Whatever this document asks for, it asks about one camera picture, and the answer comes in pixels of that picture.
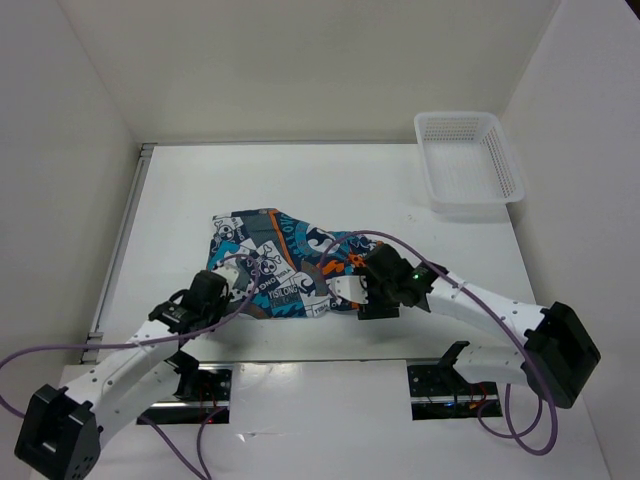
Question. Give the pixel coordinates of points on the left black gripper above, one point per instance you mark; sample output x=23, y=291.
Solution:
x=224, y=299

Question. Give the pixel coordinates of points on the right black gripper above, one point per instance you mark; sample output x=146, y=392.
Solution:
x=375, y=309

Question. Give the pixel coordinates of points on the colourful patterned shorts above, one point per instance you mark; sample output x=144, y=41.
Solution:
x=284, y=265

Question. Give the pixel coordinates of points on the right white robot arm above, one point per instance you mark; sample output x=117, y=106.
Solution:
x=547, y=349

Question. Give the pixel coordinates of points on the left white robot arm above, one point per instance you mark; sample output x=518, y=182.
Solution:
x=65, y=428

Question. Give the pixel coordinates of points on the white plastic basket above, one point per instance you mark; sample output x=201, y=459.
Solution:
x=467, y=161

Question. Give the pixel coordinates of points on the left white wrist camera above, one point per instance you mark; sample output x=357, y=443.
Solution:
x=231, y=274

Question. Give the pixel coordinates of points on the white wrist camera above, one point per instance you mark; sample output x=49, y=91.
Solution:
x=352, y=288
x=231, y=274

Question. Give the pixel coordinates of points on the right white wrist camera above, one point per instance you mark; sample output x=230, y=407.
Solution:
x=352, y=288

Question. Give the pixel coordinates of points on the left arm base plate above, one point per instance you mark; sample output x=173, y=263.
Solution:
x=206, y=400

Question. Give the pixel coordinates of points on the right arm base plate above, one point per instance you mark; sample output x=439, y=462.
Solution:
x=439, y=394

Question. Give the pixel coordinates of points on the aluminium table edge rail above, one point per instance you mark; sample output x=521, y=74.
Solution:
x=95, y=334

